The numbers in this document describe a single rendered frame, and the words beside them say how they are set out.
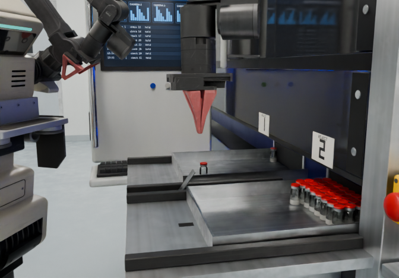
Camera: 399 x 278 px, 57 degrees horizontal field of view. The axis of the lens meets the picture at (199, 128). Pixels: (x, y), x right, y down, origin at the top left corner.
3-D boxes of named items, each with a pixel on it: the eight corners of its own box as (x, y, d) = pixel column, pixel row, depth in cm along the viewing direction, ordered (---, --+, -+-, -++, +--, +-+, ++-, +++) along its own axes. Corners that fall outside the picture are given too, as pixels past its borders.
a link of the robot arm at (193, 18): (185, 5, 62) (175, -1, 57) (225, 3, 61) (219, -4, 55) (186, 47, 63) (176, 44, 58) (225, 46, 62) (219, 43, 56)
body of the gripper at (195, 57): (233, 84, 58) (233, 37, 57) (170, 85, 57) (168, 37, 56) (224, 83, 65) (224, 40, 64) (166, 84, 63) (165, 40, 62)
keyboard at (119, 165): (199, 160, 150) (199, 155, 150) (207, 170, 137) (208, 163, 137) (97, 167, 141) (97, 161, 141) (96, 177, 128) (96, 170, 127)
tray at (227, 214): (320, 190, 92) (321, 177, 91) (394, 237, 67) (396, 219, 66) (186, 200, 85) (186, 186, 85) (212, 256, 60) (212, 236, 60)
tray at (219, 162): (271, 158, 125) (272, 148, 124) (307, 181, 99) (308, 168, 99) (171, 163, 118) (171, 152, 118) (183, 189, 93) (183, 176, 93)
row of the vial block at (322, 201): (301, 197, 87) (302, 179, 86) (346, 230, 69) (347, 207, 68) (293, 198, 86) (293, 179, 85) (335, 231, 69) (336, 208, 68)
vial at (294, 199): (297, 201, 84) (297, 182, 83) (301, 205, 82) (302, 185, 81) (288, 202, 84) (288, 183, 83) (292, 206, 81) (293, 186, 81)
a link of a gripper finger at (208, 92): (217, 135, 59) (217, 76, 58) (173, 138, 58) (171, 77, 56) (209, 129, 66) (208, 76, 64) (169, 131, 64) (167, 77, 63)
